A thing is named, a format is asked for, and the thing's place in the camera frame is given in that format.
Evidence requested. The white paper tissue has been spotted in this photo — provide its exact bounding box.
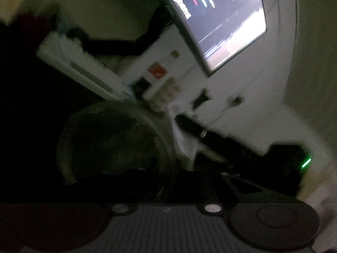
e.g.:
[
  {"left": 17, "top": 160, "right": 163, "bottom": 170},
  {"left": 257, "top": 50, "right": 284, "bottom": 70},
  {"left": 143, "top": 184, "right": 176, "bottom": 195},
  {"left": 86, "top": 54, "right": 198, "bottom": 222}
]
[{"left": 168, "top": 105, "right": 201, "bottom": 162}]

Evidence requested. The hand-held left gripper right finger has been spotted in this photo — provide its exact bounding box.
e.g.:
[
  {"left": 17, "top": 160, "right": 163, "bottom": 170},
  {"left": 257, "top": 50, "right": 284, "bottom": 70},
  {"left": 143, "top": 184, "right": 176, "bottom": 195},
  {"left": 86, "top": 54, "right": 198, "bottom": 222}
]
[{"left": 168, "top": 171, "right": 303, "bottom": 214}]

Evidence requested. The wall power adapter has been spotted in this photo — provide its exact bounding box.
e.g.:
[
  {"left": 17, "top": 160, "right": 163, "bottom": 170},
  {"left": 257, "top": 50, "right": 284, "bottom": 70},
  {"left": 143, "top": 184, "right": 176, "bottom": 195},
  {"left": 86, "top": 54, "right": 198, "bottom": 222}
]
[{"left": 227, "top": 96, "right": 242, "bottom": 109}]

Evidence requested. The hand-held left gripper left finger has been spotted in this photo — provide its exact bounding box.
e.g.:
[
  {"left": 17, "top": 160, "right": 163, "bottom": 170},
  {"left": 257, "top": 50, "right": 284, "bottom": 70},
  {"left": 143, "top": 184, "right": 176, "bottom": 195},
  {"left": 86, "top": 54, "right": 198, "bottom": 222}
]
[{"left": 39, "top": 169, "right": 137, "bottom": 214}]

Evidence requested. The white and grey keyboard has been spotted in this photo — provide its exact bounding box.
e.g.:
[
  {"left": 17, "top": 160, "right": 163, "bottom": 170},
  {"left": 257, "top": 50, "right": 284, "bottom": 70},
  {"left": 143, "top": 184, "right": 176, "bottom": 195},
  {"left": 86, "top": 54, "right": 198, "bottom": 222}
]
[{"left": 35, "top": 32, "right": 138, "bottom": 102}]

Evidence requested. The black headphone stand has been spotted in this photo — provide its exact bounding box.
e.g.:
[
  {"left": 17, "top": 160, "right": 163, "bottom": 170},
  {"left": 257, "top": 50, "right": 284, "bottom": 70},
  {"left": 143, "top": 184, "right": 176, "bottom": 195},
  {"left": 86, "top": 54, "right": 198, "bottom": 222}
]
[{"left": 191, "top": 88, "right": 211, "bottom": 110}]

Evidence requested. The thin wall cable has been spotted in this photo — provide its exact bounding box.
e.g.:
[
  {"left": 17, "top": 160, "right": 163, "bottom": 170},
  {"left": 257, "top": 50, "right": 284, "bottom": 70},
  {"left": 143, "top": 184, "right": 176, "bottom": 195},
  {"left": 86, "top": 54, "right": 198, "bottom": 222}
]
[{"left": 203, "top": 103, "right": 237, "bottom": 137}]

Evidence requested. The patterned paper tube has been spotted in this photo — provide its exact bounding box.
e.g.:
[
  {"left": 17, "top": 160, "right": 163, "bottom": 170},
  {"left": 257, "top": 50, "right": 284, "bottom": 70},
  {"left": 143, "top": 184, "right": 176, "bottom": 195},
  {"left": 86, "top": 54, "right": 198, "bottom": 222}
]
[{"left": 150, "top": 78, "right": 183, "bottom": 112}]

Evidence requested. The cream tissue box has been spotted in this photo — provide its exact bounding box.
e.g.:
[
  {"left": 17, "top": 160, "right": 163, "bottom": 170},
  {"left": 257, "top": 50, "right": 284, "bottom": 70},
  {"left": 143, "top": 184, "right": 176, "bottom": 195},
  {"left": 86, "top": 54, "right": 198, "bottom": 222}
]
[{"left": 0, "top": 0, "right": 35, "bottom": 25}]

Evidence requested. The curved computer monitor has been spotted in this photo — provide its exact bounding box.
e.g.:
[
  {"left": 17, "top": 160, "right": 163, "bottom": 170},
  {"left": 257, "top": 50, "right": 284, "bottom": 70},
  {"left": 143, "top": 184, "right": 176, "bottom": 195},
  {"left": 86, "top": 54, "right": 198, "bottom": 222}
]
[{"left": 155, "top": 0, "right": 267, "bottom": 77}]

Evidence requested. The clear glass jar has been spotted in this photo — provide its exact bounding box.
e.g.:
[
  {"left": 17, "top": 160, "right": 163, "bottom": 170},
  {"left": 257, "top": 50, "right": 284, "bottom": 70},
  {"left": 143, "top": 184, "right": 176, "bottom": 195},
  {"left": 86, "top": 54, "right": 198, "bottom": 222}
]
[{"left": 56, "top": 101, "right": 179, "bottom": 190}]

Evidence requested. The cola bottle with red label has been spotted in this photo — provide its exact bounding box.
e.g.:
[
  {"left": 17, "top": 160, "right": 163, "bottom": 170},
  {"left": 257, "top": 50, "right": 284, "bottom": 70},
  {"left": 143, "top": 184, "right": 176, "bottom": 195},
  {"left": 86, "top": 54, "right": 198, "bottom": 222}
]
[{"left": 130, "top": 50, "right": 181, "bottom": 98}]

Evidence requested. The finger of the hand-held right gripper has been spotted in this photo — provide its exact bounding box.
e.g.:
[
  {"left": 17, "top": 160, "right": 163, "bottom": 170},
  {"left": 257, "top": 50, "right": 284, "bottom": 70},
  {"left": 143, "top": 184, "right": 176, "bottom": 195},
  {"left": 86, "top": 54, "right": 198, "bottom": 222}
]
[
  {"left": 193, "top": 145, "right": 254, "bottom": 175},
  {"left": 175, "top": 114, "right": 265, "bottom": 164}
]

